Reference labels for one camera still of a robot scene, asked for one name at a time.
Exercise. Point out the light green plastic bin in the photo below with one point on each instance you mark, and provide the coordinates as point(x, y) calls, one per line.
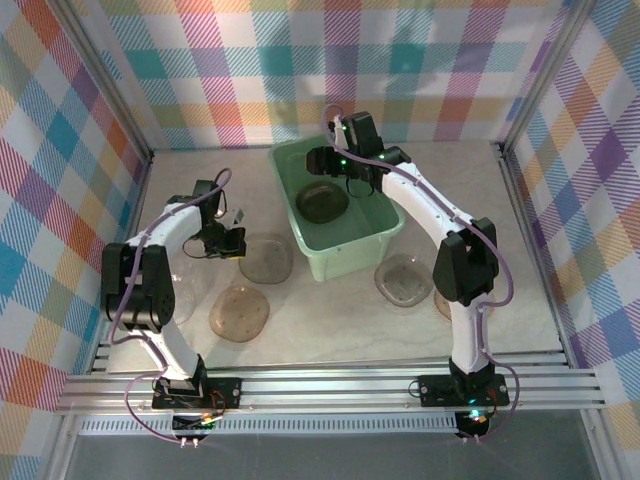
point(350, 235)

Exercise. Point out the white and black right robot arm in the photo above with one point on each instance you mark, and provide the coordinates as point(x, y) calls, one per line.
point(465, 340)

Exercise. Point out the wide aluminium mounting rail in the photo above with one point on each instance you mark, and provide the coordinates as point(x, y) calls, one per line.
point(325, 390)

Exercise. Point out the aluminium side rail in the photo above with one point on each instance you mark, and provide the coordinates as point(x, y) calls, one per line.
point(101, 350)
point(540, 250)

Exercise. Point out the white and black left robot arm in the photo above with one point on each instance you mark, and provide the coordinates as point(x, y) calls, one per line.
point(170, 345)

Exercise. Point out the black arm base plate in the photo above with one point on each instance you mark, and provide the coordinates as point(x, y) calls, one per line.
point(435, 390)
point(227, 392)

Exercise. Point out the aluminium frame post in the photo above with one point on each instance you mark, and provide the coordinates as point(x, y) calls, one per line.
point(103, 75)
point(542, 75)

